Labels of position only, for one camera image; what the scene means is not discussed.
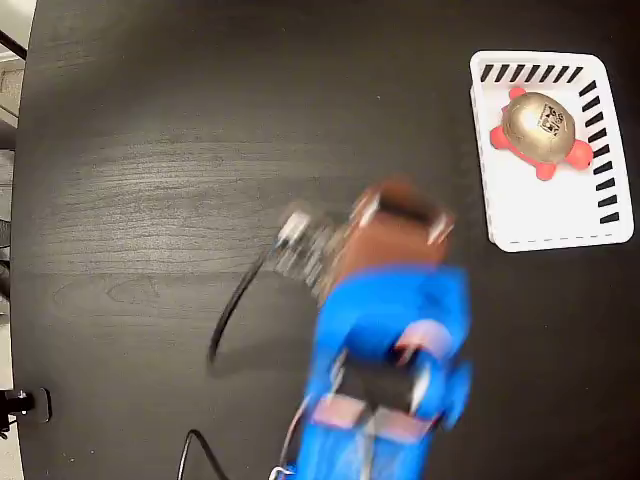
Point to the black metal bar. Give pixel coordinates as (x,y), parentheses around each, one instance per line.
(12,44)

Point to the red-brown gripper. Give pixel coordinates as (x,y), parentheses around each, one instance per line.
(400,235)

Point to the gripper-mounted camera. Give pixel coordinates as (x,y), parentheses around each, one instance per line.
(305,240)

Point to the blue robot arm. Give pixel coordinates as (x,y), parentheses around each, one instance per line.
(380,360)

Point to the black table clamp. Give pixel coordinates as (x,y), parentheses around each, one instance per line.
(30,402)

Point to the red turtle toy gold shell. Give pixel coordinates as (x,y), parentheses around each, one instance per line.
(537,127)

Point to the white plastic basket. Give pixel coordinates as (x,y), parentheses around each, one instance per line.
(505,210)

